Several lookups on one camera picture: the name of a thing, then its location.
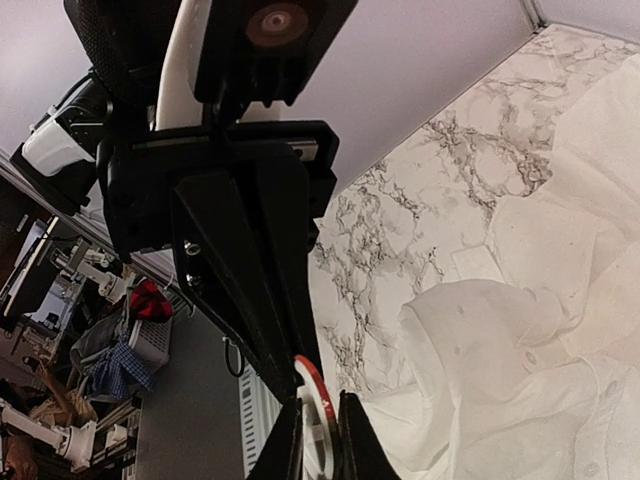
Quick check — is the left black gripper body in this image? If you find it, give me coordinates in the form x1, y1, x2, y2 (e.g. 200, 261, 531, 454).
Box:
10, 1, 339, 262

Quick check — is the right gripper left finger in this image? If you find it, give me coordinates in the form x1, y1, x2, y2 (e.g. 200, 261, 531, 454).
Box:
252, 398, 303, 480

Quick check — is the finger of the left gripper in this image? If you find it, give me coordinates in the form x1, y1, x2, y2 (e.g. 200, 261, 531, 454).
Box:
171, 149, 319, 402

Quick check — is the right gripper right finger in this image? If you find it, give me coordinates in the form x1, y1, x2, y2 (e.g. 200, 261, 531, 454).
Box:
338, 391, 400, 480

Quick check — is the red round brooch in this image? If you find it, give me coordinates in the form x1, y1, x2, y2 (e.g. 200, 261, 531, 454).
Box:
294, 355, 339, 480

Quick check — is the white button shirt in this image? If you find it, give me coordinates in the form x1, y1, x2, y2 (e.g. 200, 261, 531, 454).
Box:
365, 56, 639, 479

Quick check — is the background clutter shelf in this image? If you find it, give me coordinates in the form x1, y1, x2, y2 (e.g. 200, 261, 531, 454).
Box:
0, 154, 176, 480

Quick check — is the aluminium front rail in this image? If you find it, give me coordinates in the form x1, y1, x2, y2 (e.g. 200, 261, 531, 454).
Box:
238, 365, 281, 477

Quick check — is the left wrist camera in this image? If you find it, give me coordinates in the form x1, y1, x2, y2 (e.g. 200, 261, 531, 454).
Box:
154, 0, 360, 132

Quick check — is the left aluminium corner post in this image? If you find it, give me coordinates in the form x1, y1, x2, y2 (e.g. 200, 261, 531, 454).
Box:
519, 0, 550, 34

